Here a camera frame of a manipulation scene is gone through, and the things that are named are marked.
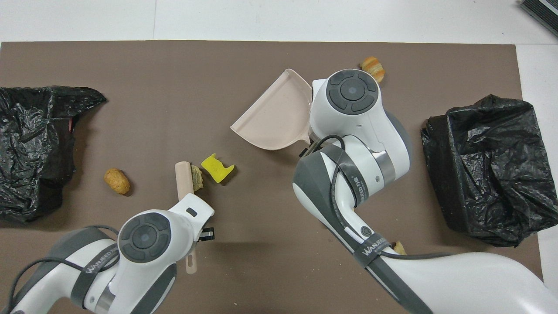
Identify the beige plastic dustpan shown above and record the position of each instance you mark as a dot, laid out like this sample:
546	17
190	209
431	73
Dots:
274	117

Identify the pale oval bread piece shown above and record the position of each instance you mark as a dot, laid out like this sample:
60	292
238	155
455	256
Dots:
197	179

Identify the beige hand brush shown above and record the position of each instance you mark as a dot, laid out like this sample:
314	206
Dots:
183	179

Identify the curved yellow sponge piece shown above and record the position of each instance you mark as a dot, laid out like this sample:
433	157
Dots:
213	168

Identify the brown bread roll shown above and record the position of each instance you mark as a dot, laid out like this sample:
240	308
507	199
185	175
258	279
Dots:
117	181

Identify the striped orange croissant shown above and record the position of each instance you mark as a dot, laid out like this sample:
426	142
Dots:
372	65

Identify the pale jagged bread chunk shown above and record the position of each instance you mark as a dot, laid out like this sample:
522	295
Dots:
399	249

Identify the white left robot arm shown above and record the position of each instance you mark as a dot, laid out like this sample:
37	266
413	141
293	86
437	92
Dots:
144	237

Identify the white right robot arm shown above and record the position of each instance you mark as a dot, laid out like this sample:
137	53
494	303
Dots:
348	113

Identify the black bag over pink bin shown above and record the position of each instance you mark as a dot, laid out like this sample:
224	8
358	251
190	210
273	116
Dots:
30	144

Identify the brown table mat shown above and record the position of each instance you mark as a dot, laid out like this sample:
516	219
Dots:
218	87

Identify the left black garbage bag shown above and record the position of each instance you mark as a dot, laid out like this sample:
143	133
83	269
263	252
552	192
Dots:
479	152

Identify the dark ribbed object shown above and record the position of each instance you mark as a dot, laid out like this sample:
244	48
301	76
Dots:
545	11

